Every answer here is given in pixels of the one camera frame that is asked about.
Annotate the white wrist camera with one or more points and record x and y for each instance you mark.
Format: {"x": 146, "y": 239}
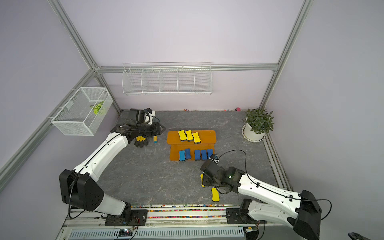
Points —
{"x": 214, "y": 158}
{"x": 149, "y": 116}

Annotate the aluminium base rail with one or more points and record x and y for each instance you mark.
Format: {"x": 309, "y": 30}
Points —
{"x": 174, "y": 222}

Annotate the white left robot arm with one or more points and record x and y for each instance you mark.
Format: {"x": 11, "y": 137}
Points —
{"x": 79, "y": 187}

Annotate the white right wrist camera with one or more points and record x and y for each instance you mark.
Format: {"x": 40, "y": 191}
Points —
{"x": 214, "y": 158}

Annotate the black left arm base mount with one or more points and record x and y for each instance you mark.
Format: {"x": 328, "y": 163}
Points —
{"x": 135, "y": 217}

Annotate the white wire wall shelf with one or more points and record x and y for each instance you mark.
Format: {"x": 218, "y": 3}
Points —
{"x": 169, "y": 78}

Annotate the orange wooden two-tier shelf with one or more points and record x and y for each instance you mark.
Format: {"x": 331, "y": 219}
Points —
{"x": 208, "y": 140}

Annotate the green object in basket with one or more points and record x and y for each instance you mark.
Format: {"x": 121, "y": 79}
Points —
{"x": 98, "y": 109}

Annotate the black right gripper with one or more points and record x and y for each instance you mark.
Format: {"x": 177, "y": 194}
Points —
{"x": 205, "y": 182}

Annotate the yellow and black work glove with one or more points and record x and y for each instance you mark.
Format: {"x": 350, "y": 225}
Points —
{"x": 141, "y": 141}

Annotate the white plant pot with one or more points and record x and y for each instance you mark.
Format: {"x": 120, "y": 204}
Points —
{"x": 251, "y": 135}

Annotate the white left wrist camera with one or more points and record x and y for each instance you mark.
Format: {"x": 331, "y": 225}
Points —
{"x": 149, "y": 116}

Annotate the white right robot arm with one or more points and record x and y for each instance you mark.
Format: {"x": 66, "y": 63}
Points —
{"x": 264, "y": 202}

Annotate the green potted plant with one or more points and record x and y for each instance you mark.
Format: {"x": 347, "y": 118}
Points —
{"x": 260, "y": 120}

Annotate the light blue whiteboard eraser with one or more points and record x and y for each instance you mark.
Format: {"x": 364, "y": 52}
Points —
{"x": 182, "y": 156}

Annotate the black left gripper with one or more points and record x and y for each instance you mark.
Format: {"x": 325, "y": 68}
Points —
{"x": 156, "y": 129}

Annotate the yellow eraser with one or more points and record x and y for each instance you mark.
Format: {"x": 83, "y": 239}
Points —
{"x": 196, "y": 138}
{"x": 189, "y": 135}
{"x": 202, "y": 180}
{"x": 182, "y": 135}
{"x": 215, "y": 195}

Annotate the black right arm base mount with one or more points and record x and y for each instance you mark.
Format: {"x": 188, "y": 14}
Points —
{"x": 241, "y": 215}

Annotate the white wire basket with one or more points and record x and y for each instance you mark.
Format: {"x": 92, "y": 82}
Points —
{"x": 76, "y": 118}

